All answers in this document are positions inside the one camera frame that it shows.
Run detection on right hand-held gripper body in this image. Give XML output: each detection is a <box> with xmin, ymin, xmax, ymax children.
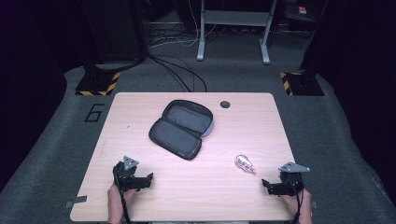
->
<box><xmin>268</xmin><ymin>161</ymin><xmax>311</xmax><ymax>197</ymax></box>

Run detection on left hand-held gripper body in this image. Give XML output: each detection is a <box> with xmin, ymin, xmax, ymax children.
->
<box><xmin>112</xmin><ymin>155</ymin><xmax>149</xmax><ymax>192</ymax></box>

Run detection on person's right hand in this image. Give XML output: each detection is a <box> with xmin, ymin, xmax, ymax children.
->
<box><xmin>281</xmin><ymin>189</ymin><xmax>314</xmax><ymax>224</ymax></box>

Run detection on person's left hand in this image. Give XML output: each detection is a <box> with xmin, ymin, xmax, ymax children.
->
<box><xmin>106</xmin><ymin>182</ymin><xmax>137</xmax><ymax>224</ymax></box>

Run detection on small pink white packet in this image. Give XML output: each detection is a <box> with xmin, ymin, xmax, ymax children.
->
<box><xmin>234</xmin><ymin>154</ymin><xmax>257</xmax><ymax>176</ymax></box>

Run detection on open black zipper case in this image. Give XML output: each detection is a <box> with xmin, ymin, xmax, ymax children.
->
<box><xmin>148</xmin><ymin>99</ymin><xmax>215</xmax><ymax>161</ymax></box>

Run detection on black stand column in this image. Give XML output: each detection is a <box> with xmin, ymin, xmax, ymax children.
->
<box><xmin>76</xmin><ymin>0</ymin><xmax>106</xmax><ymax>82</ymax></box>
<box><xmin>298</xmin><ymin>0</ymin><xmax>331</xmax><ymax>78</ymax></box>

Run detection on black box with red label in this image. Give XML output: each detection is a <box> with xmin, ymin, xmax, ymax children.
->
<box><xmin>283</xmin><ymin>0</ymin><xmax>314</xmax><ymax>21</ymax></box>

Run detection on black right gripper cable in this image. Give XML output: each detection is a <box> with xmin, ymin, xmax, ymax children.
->
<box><xmin>288</xmin><ymin>176</ymin><xmax>305</xmax><ymax>224</ymax></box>

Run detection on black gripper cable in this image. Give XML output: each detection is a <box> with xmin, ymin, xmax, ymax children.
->
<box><xmin>288</xmin><ymin>176</ymin><xmax>305</xmax><ymax>224</ymax></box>
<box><xmin>113</xmin><ymin>166</ymin><xmax>133</xmax><ymax>224</ymax></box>

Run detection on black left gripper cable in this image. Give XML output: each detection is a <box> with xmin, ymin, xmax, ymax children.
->
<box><xmin>113</xmin><ymin>166</ymin><xmax>133</xmax><ymax>224</ymax></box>

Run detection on black yellow striped base plate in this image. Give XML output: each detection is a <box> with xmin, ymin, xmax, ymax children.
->
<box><xmin>278</xmin><ymin>71</ymin><xmax>325</xmax><ymax>97</ymax></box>
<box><xmin>75</xmin><ymin>70</ymin><xmax>121</xmax><ymax>97</ymax></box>

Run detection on black floor cables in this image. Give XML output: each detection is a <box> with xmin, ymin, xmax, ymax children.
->
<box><xmin>145</xmin><ymin>53</ymin><xmax>208</xmax><ymax>93</ymax></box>

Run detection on white floor cables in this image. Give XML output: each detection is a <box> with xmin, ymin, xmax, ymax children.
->
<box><xmin>148</xmin><ymin>0</ymin><xmax>219</xmax><ymax>49</ymax></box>

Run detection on white metal desk frame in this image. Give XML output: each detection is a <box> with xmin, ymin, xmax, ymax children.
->
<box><xmin>196</xmin><ymin>0</ymin><xmax>278</xmax><ymax>65</ymax></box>

